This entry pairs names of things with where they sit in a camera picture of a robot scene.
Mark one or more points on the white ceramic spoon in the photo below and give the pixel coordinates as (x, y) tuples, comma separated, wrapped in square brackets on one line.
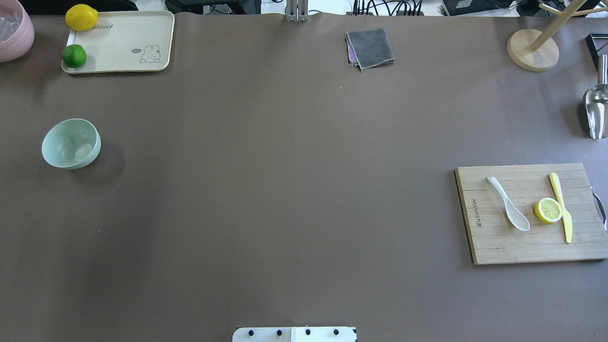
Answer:
[(517, 219)]

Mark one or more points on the mint green bowl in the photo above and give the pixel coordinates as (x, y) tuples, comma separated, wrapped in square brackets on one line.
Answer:
[(71, 144)]

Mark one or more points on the pink bowl with ice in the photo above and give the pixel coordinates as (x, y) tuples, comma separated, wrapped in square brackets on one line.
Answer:
[(17, 34)]

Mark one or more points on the folded grey cloth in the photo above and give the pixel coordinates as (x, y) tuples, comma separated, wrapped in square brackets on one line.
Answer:
[(369, 48)]

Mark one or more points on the beige rabbit tray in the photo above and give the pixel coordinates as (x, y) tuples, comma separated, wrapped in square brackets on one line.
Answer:
[(125, 41)]

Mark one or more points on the green lime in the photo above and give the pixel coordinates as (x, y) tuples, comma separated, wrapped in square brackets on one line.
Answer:
[(74, 56)]

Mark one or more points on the wooden mug tree stand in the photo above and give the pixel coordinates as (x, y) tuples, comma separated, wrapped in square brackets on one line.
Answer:
[(536, 51)]

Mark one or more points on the yellow plastic knife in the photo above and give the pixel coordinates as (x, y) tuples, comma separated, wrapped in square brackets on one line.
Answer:
[(566, 216)]

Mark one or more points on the whole yellow lemon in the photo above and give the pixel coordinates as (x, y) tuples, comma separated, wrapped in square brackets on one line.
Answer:
[(81, 17)]

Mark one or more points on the metal scoop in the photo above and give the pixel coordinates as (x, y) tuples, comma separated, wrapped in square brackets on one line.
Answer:
[(596, 102)]

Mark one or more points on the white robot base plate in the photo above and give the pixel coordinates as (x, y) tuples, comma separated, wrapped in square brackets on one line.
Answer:
[(296, 334)]

